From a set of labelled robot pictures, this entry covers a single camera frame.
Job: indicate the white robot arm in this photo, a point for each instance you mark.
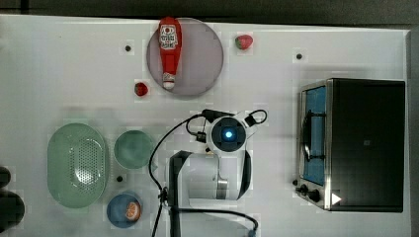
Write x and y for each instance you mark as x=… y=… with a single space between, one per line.
x=222 y=172

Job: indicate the green mug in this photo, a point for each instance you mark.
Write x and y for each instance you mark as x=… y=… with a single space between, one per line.
x=133 y=149

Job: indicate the grey round plate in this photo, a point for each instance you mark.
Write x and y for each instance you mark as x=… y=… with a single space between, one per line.
x=200 y=62

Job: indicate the small red strawberry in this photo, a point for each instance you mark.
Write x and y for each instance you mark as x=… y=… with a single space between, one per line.
x=140 y=89

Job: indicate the large red strawberry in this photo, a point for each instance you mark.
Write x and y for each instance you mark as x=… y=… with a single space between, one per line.
x=243 y=42

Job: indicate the red ketchup bottle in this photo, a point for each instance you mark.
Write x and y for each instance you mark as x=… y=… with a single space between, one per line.
x=170 y=45

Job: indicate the orange slice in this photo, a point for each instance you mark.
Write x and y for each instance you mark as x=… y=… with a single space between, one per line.
x=133 y=211

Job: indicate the blue bowl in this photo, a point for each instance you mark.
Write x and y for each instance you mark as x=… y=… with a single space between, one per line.
x=116 y=209

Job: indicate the green perforated colander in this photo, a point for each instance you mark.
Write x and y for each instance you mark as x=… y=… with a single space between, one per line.
x=77 y=171

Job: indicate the black toaster oven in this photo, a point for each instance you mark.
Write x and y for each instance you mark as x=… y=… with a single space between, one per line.
x=351 y=145

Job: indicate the black cylinder object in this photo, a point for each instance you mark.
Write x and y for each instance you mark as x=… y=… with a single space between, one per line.
x=12 y=208

